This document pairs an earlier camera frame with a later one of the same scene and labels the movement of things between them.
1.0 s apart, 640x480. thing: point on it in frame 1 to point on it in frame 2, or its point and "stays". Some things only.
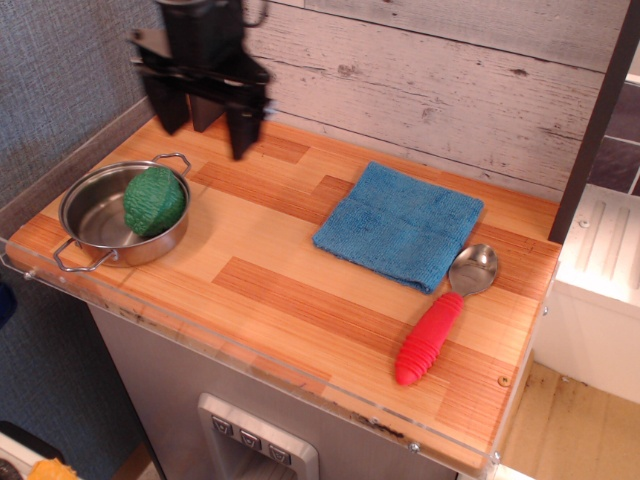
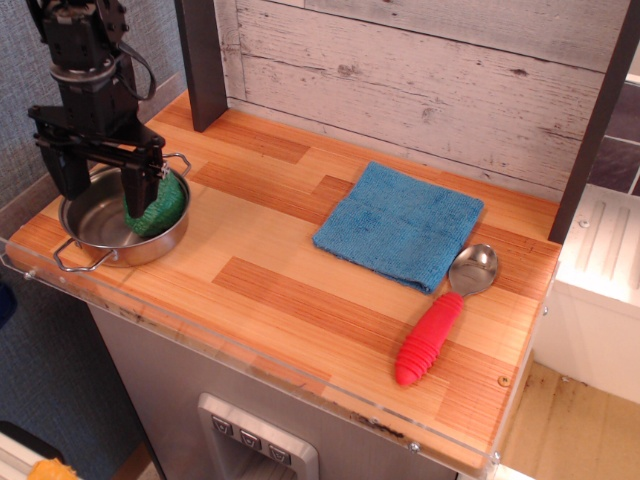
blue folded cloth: x=399 y=223 stays
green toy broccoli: x=153 y=201 stays
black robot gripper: x=201 y=48 to x=101 y=119
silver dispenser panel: x=242 y=445 stays
